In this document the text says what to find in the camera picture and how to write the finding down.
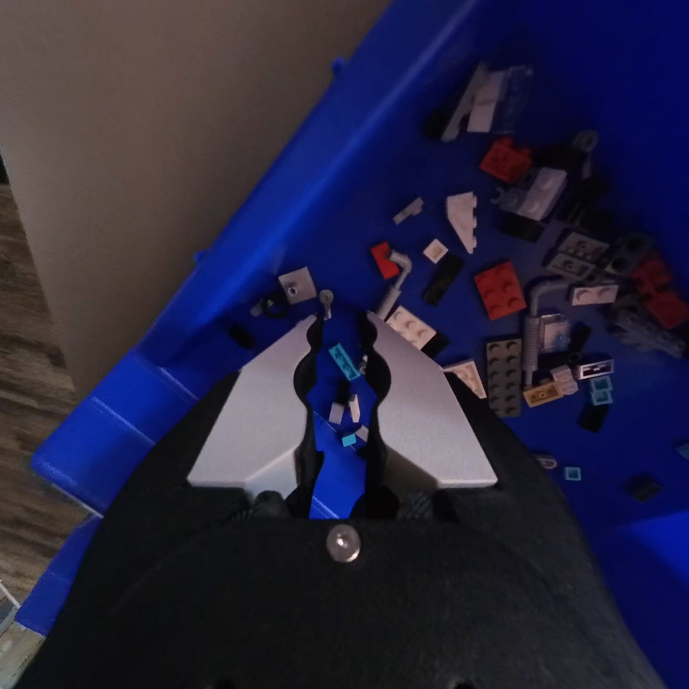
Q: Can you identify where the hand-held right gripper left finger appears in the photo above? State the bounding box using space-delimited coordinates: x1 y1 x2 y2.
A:
187 314 326 520

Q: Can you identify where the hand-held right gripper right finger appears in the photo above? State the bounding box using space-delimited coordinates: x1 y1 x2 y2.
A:
352 310 498 520

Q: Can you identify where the pile of mixed toy bricks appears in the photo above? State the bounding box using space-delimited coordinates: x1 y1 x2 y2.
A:
229 62 689 504

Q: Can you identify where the blue plastic bin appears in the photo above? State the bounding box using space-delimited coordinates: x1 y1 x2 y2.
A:
15 0 689 689

